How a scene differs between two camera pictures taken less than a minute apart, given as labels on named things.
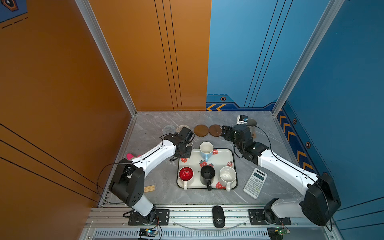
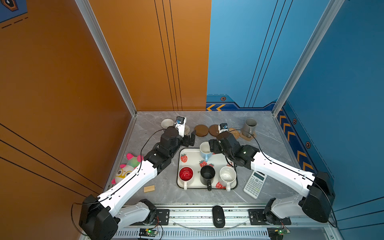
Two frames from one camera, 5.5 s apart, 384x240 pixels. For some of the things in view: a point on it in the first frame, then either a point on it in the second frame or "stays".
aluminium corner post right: (331, 11) stays
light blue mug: (206, 150) stays
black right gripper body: (230, 135) to (217, 148)
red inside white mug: (186, 174) stays
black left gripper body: (186, 152) to (184, 141)
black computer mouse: (218, 217) stays
